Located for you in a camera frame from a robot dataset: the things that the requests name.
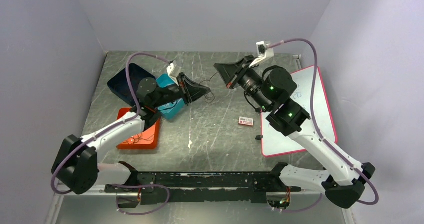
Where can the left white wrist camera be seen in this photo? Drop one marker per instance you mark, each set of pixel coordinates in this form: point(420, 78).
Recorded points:
point(173, 71)

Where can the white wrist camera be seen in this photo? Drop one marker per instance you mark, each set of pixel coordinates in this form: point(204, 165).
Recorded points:
point(264, 53)
point(173, 71)

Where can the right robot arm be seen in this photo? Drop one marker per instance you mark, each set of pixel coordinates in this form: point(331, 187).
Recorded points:
point(343, 179)

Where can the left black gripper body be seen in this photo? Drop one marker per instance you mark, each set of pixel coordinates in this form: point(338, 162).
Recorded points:
point(182, 88)

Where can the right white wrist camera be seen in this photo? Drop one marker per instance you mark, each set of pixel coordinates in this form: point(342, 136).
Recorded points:
point(264, 53)

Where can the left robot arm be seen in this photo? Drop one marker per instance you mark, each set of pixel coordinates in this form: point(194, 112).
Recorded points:
point(77, 166)

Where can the orange tray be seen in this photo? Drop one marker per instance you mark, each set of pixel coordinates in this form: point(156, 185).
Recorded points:
point(147, 140)

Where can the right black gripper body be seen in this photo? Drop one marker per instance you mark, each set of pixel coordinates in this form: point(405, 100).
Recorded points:
point(244, 67)

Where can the red white small box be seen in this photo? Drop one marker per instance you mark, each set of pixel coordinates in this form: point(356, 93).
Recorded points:
point(246, 121)

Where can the teal tray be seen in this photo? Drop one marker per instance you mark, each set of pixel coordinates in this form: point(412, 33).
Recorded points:
point(169, 110)

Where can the navy blue tray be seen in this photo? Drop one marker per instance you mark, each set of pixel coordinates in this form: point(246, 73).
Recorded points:
point(118, 84)

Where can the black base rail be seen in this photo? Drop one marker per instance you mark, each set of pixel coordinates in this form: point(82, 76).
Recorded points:
point(198, 187)

